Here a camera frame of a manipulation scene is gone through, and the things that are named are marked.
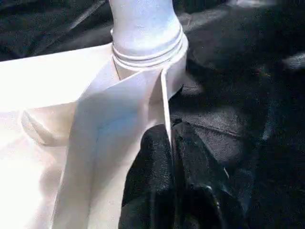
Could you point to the white plastic table leg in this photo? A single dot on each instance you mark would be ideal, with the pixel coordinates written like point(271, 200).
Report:
point(147, 28)

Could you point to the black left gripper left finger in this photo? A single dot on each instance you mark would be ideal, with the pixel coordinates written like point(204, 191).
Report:
point(150, 181)

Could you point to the white plastic table top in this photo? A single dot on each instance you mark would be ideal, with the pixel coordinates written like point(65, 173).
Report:
point(71, 119)

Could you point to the black plastic mat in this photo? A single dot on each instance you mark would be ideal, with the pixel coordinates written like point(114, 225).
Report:
point(250, 95)

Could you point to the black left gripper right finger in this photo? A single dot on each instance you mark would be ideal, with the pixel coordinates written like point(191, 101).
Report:
point(202, 190)

